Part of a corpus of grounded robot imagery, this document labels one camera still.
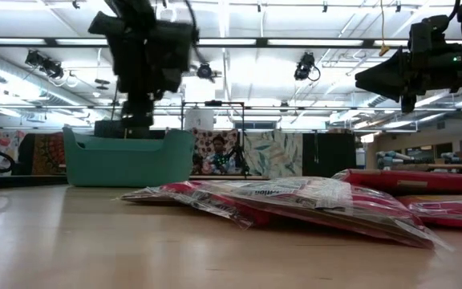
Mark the black ceiling camera cluster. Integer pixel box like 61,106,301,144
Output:
24,49,66,80

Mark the wooden workbench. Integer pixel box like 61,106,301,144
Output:
375,148,462,176

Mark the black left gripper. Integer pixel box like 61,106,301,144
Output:
104,0,198,129

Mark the black metal rack frame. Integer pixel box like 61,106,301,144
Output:
180,100,246,177

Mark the white cylinder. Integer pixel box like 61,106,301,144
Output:
184,108,216,132

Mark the floral fabric panel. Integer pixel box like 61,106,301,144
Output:
190,128,240,176

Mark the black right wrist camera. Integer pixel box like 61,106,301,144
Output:
407,14,455,58

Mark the leaf print panel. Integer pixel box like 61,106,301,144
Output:
243,131,303,180

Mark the white floral cloth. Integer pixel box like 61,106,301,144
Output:
0,130,27,172

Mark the black overhead camera with cable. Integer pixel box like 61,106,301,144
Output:
294,51,322,83

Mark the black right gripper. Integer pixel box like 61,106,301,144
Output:
354,47,462,114

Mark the teal plastic basket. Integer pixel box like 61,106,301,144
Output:
62,125,197,189

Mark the black box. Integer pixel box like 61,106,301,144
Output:
93,119,166,140

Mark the person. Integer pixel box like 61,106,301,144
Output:
201,134,237,176

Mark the black tripod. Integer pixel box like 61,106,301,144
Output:
229,143,252,177

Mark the dark orange patterned panel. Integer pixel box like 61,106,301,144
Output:
17,132,67,176

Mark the black cabinet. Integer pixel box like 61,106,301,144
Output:
302,132,357,179

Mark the red popcorn bag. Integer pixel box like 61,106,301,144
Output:
332,168,462,197
398,194,462,234
120,176,455,252

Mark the yellow hanging cable with hook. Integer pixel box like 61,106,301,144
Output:
378,0,391,58

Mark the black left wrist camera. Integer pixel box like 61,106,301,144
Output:
87,10,116,45

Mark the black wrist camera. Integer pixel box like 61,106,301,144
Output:
87,10,116,45
407,14,455,58

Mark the black table border strip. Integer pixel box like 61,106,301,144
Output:
0,174,270,189

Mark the black overhead frame bar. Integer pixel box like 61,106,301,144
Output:
0,37,462,50

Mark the round black ceiling camera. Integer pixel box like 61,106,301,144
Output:
196,62,216,80

